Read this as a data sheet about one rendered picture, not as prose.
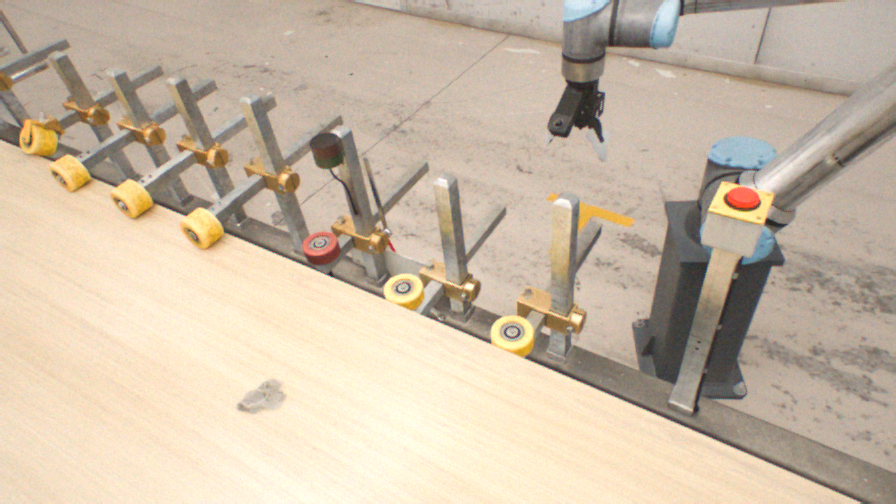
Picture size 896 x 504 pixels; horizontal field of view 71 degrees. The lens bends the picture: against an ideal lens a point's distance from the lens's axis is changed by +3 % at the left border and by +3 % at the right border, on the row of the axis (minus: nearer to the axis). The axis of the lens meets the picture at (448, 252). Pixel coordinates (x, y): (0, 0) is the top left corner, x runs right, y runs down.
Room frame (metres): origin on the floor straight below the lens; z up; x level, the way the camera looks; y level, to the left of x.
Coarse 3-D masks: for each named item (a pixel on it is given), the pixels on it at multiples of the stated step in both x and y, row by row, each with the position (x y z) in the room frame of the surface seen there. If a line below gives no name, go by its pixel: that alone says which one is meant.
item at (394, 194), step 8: (416, 168) 1.33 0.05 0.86; (424, 168) 1.34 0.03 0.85; (408, 176) 1.30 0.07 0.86; (416, 176) 1.31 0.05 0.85; (400, 184) 1.27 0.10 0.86; (408, 184) 1.28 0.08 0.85; (392, 192) 1.24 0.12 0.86; (400, 192) 1.25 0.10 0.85; (384, 200) 1.22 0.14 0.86; (392, 200) 1.22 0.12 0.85; (376, 208) 1.19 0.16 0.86; (384, 208) 1.20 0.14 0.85; (376, 216) 1.17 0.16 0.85; (344, 240) 1.09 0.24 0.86; (352, 240) 1.09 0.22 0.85; (344, 248) 1.07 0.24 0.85; (328, 264) 1.02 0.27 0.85; (336, 264) 1.04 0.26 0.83; (328, 272) 1.01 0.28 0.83
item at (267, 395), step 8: (264, 384) 0.67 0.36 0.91; (272, 384) 0.67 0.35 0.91; (280, 384) 0.67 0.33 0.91; (248, 392) 0.65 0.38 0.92; (256, 392) 0.65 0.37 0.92; (264, 392) 0.65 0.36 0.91; (272, 392) 0.64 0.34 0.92; (280, 392) 0.65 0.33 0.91; (240, 400) 0.65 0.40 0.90; (248, 400) 0.64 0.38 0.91; (256, 400) 0.64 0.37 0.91; (264, 400) 0.63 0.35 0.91; (272, 400) 0.63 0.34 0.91; (280, 400) 0.63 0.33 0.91; (240, 408) 0.63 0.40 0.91; (248, 408) 0.62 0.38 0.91; (256, 408) 0.62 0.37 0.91; (264, 408) 0.62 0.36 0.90; (272, 408) 0.62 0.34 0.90
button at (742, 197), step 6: (732, 192) 0.65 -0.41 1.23; (738, 192) 0.64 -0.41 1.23; (744, 192) 0.64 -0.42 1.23; (750, 192) 0.64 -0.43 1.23; (732, 198) 0.63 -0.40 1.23; (738, 198) 0.63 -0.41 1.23; (744, 198) 0.63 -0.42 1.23; (750, 198) 0.63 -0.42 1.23; (756, 198) 0.63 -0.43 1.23; (732, 204) 0.63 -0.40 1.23; (738, 204) 0.62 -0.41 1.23; (744, 204) 0.62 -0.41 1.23; (750, 204) 0.62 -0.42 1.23; (756, 204) 0.62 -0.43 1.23
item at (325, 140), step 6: (318, 138) 1.07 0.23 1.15; (324, 138) 1.07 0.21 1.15; (330, 138) 1.07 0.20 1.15; (336, 138) 1.06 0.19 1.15; (312, 144) 1.05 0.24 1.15; (318, 144) 1.05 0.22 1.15; (324, 144) 1.05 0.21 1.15; (330, 144) 1.04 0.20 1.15; (348, 192) 1.07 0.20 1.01; (354, 210) 1.08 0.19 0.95
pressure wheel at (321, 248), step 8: (320, 232) 1.07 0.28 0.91; (328, 232) 1.07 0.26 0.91; (312, 240) 1.05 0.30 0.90; (320, 240) 1.04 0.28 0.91; (328, 240) 1.04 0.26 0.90; (336, 240) 1.04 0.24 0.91; (304, 248) 1.02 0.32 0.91; (312, 248) 1.02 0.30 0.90; (320, 248) 1.02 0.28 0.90; (328, 248) 1.01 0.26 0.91; (336, 248) 1.02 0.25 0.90; (312, 256) 1.00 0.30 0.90; (320, 256) 1.00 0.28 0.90; (328, 256) 1.00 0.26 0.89; (336, 256) 1.01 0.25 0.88; (320, 264) 1.00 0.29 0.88
